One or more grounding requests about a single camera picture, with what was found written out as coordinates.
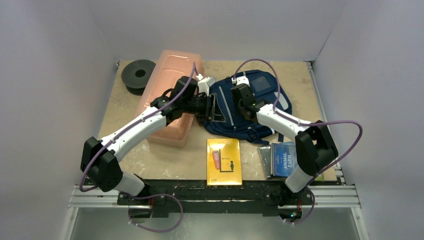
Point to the navy blue student backpack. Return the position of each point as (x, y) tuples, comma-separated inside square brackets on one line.
[(264, 86)]

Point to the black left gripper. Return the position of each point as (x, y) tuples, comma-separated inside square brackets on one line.
[(216, 114)]

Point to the blue Animal Farm book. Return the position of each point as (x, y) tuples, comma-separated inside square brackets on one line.
[(284, 158)]

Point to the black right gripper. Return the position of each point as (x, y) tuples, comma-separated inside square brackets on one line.
[(244, 108)]

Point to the black filament spool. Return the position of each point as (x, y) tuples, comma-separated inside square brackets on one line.
[(135, 76)]

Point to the aluminium frame rail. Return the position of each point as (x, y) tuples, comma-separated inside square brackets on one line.
[(342, 196)]

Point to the pink pen toy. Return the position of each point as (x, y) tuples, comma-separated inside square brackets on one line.
[(217, 159)]

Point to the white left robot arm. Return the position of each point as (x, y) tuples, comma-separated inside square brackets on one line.
[(101, 158)]

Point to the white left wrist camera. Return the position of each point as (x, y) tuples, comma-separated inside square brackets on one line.
[(204, 83)]

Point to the yellow book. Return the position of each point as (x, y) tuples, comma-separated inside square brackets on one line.
[(230, 173)]

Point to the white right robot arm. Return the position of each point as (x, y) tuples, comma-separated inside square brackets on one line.
[(315, 147)]

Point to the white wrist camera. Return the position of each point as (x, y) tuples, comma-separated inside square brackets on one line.
[(240, 82), (204, 83)]

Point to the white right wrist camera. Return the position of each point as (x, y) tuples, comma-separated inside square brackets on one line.
[(240, 82)]

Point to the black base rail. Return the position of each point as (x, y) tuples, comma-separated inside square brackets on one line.
[(269, 198)]

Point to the dark book under blue book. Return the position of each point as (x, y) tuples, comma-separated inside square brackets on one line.
[(265, 157)]

